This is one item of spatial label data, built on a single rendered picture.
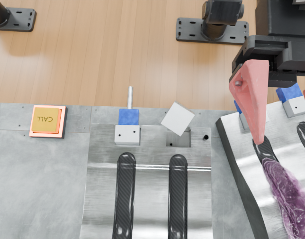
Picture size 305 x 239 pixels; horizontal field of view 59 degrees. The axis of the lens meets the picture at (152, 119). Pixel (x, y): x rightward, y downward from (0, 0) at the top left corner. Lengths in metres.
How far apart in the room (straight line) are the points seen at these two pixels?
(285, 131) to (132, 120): 0.35
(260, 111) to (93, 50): 0.58
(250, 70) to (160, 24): 0.56
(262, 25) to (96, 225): 0.46
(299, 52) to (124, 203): 0.43
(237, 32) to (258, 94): 0.55
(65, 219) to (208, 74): 0.50
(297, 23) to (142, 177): 0.40
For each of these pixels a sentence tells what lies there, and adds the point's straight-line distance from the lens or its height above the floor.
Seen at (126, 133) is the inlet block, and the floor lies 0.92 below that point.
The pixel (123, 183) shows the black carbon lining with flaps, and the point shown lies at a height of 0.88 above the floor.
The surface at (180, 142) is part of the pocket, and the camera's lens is 0.61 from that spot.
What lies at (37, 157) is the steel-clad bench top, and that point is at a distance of 0.72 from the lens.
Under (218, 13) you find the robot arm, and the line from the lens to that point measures 0.67.
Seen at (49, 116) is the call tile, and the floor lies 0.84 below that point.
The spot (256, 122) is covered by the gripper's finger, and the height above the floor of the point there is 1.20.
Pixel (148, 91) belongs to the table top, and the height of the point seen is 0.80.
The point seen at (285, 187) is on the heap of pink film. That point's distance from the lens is 0.61.
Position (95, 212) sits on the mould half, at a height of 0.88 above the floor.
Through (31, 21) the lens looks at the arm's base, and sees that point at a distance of 0.87.
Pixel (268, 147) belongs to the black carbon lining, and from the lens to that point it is 0.67.
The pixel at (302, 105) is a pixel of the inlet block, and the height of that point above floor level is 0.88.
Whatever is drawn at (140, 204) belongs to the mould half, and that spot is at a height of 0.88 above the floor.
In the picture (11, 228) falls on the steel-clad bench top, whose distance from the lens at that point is 0.74.
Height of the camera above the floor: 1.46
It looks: 74 degrees down
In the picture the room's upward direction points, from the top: 1 degrees counter-clockwise
